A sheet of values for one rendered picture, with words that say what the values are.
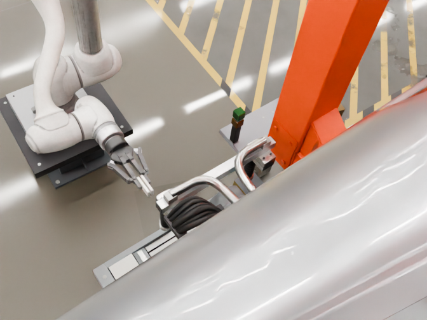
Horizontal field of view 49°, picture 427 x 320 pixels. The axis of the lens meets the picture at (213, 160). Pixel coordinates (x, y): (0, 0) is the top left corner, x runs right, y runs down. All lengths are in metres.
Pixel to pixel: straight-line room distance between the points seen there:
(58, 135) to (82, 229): 0.90
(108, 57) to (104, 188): 0.71
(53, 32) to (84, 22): 0.31
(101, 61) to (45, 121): 0.62
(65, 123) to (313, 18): 0.85
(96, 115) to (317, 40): 0.76
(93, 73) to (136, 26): 1.15
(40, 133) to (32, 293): 0.96
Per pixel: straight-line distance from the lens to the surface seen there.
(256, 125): 2.16
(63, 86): 2.16
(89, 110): 1.64
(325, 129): 1.72
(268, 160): 1.45
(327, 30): 1.44
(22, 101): 2.38
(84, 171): 2.54
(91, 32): 2.02
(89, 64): 2.13
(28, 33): 3.31
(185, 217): 1.24
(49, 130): 1.58
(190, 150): 2.59
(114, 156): 1.57
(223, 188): 1.31
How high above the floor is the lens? 2.15
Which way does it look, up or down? 57 degrees down
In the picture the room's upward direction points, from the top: 8 degrees clockwise
